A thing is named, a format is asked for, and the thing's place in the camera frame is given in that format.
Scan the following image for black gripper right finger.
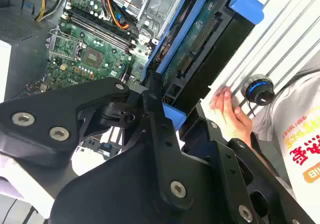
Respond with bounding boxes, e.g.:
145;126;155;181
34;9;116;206
182;103;316;224

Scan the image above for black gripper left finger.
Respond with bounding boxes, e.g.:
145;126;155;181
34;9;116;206
0;72;196;211

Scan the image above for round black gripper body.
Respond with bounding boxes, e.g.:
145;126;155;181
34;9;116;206
48;138;237;224

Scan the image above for hard disk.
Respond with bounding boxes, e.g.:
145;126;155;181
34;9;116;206
141;0;266;132

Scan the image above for person's bare hand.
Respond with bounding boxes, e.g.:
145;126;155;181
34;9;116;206
209;85;253;149

